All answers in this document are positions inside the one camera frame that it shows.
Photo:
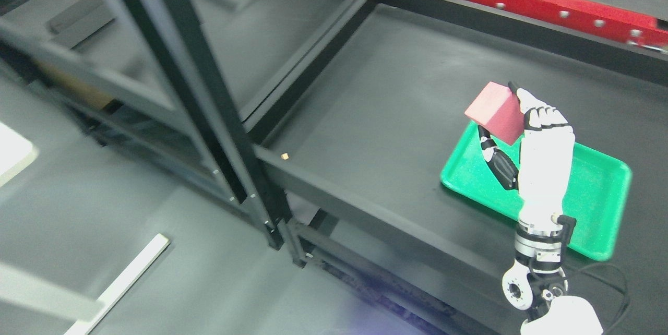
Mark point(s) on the black metal shelf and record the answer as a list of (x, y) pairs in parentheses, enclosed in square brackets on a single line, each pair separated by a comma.
[(189, 85), (380, 108)]

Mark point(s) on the green plastic tray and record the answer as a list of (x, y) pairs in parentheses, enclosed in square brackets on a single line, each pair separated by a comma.
[(596, 194)]

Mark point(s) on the white table leg frame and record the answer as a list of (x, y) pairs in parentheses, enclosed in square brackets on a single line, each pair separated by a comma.
[(23, 289)]

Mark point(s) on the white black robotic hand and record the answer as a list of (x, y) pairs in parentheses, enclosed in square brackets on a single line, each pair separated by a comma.
[(545, 158)]

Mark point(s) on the left black metal shelf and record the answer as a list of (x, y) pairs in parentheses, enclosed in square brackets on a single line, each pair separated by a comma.
[(189, 85)]

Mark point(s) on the pink block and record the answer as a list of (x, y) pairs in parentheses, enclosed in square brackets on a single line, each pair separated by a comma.
[(497, 109)]

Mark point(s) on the right black metal shelf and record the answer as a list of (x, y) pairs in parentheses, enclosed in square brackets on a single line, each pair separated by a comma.
[(380, 108)]

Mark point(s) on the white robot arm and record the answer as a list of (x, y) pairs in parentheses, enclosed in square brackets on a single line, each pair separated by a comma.
[(537, 284)]

